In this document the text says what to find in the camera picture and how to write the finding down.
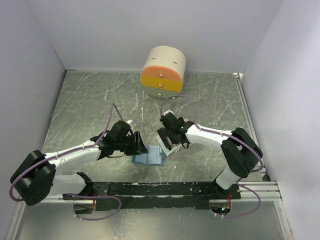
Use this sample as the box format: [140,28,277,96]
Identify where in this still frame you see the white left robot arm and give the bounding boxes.
[9,120,149,206]

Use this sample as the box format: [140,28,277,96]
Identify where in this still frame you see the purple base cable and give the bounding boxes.
[214,183,262,219]
[63,193,123,221]

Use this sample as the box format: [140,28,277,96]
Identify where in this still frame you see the blue card holder wallet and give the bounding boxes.
[131,145,167,166]

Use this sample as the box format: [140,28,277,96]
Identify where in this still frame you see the white card tray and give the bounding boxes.
[156,127,183,157]

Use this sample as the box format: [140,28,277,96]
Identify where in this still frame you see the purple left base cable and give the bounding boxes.
[63,193,123,221]

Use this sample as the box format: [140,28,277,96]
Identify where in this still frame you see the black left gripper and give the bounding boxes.
[115,130,149,156]

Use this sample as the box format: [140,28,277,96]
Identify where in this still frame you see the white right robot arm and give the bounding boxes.
[157,110,263,199]

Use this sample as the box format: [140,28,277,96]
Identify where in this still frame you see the round three-drawer mini cabinet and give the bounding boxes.
[140,45,186,99]

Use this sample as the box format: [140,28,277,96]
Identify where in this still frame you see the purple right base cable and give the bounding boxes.
[214,183,262,219]

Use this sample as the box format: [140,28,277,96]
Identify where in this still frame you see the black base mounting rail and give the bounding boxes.
[62,181,245,212]

